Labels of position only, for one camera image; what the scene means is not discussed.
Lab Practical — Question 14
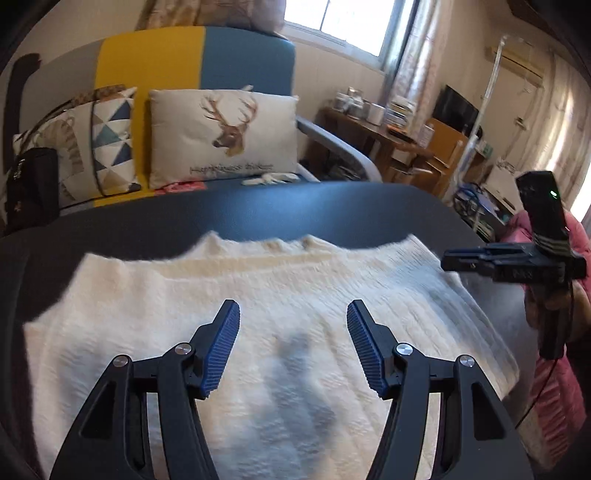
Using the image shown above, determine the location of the deer print cushion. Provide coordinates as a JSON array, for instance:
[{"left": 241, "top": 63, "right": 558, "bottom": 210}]
[{"left": 149, "top": 89, "right": 298, "bottom": 190}]

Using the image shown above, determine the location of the pink cloth on sofa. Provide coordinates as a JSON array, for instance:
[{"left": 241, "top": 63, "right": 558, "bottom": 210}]
[{"left": 154, "top": 181, "right": 207, "bottom": 195}]

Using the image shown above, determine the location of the triangle pattern cushion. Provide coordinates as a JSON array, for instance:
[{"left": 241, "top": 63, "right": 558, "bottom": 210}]
[{"left": 13, "top": 84, "right": 140, "bottom": 209}]

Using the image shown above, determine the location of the white mug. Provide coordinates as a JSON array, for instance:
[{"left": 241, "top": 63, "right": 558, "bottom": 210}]
[{"left": 367, "top": 103, "right": 386, "bottom": 127}]

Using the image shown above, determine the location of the black television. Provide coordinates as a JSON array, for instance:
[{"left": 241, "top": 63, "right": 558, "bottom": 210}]
[{"left": 432, "top": 85, "right": 479, "bottom": 137}]

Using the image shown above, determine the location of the white glove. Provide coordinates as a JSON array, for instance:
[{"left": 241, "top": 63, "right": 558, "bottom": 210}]
[{"left": 242, "top": 173, "right": 301, "bottom": 186}]

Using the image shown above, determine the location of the blue toy ride-on car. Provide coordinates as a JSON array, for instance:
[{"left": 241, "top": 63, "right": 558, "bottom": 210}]
[{"left": 453, "top": 183, "right": 495, "bottom": 217}]

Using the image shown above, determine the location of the person's right hand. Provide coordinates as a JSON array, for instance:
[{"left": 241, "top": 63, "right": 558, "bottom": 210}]
[{"left": 524, "top": 287, "right": 572, "bottom": 331}]

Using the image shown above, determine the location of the wooden side table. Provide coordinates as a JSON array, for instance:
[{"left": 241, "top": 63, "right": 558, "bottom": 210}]
[{"left": 317, "top": 107, "right": 438, "bottom": 183}]

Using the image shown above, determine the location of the cream knitted sweater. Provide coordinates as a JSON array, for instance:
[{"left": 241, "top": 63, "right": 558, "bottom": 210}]
[{"left": 24, "top": 233, "right": 519, "bottom": 479}]

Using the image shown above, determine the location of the pink bed quilt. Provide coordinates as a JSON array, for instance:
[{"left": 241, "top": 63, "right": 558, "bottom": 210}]
[{"left": 503, "top": 210, "right": 590, "bottom": 467}]

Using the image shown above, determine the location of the black remote control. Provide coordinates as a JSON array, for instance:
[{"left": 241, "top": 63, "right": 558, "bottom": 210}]
[{"left": 387, "top": 129, "right": 415, "bottom": 143}]

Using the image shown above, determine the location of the blue yellow grey sofa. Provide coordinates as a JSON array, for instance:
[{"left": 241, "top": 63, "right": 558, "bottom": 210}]
[{"left": 1, "top": 27, "right": 381, "bottom": 230}]

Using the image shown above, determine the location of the black handbag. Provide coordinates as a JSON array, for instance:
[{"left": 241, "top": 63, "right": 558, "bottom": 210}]
[{"left": 5, "top": 147, "right": 59, "bottom": 235}]

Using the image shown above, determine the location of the wall air conditioner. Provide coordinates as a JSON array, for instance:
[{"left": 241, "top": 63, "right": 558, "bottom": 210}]
[{"left": 499, "top": 48, "right": 544, "bottom": 87}]

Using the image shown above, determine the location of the wooden folding chair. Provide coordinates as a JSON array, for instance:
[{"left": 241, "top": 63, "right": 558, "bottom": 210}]
[{"left": 411, "top": 118, "right": 468, "bottom": 199}]

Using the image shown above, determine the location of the beige patterned left curtain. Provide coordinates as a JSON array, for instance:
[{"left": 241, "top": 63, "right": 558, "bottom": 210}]
[{"left": 136, "top": 0, "right": 287, "bottom": 34}]

